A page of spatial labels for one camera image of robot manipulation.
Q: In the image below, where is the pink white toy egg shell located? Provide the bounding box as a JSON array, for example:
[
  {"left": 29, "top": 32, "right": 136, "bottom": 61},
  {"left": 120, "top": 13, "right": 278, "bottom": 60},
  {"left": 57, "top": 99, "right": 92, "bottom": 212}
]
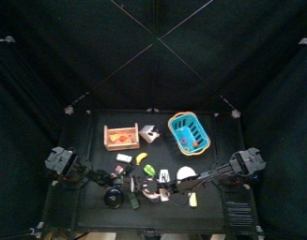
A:
[{"left": 141, "top": 190, "right": 161, "bottom": 202}]

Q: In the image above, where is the small white toy carton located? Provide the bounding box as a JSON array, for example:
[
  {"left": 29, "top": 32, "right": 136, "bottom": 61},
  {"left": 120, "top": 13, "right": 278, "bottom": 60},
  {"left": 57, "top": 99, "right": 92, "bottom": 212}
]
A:
[{"left": 115, "top": 153, "right": 133, "bottom": 164}]

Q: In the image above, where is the dark green rectangular block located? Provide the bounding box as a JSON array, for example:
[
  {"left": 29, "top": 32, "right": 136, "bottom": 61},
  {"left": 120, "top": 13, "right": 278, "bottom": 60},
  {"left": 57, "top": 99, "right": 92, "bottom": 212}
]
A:
[{"left": 127, "top": 191, "right": 141, "bottom": 210}]

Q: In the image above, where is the small white pink box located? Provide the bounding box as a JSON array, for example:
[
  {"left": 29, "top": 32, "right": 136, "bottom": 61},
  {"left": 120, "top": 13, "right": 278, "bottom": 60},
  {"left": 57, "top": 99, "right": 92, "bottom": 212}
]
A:
[{"left": 137, "top": 125, "right": 161, "bottom": 144}]

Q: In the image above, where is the yellow toy banana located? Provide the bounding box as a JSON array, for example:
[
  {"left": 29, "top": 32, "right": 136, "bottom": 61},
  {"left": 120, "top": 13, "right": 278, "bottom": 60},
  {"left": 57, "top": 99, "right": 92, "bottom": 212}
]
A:
[{"left": 133, "top": 152, "right": 149, "bottom": 166}]

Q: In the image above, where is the pale yellow toy butter stick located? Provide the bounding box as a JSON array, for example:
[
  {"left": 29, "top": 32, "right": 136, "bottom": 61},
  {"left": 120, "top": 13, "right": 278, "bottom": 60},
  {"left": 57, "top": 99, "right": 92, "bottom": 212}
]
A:
[{"left": 187, "top": 191, "right": 199, "bottom": 208}]

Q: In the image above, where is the wooden toy crate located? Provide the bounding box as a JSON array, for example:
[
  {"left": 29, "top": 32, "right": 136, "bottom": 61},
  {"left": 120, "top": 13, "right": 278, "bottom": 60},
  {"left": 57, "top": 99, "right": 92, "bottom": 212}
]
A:
[{"left": 103, "top": 123, "right": 141, "bottom": 151}]

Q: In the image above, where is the white round plate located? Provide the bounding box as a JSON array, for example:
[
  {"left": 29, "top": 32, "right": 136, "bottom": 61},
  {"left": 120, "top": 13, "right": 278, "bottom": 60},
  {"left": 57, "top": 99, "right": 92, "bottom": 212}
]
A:
[{"left": 175, "top": 165, "right": 197, "bottom": 182}]

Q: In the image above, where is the green toy leaf vegetable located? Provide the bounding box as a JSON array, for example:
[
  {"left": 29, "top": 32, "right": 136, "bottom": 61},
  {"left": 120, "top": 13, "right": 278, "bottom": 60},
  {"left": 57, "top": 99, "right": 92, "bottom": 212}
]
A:
[{"left": 143, "top": 164, "right": 156, "bottom": 177}]

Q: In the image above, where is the blue basket with orange rim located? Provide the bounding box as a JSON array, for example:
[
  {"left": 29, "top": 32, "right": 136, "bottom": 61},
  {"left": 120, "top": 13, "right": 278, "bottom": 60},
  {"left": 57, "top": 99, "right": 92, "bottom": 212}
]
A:
[{"left": 167, "top": 111, "right": 212, "bottom": 157}]

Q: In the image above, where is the black round toy pan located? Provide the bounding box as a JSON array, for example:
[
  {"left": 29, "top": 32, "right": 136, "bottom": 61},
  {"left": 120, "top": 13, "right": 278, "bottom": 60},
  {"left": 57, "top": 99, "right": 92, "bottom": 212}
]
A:
[{"left": 103, "top": 187, "right": 127, "bottom": 210}]

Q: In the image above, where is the thin white cord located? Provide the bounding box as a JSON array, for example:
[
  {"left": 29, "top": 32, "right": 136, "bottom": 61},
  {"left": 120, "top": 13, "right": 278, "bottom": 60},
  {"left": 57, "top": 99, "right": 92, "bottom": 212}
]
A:
[
  {"left": 69, "top": 0, "right": 215, "bottom": 108},
  {"left": 108, "top": 0, "right": 236, "bottom": 111}
]

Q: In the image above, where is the white striped shell piece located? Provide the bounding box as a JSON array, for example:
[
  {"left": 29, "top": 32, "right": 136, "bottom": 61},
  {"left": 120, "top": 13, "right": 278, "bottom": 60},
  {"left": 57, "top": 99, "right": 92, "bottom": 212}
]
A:
[{"left": 157, "top": 169, "right": 172, "bottom": 184}]

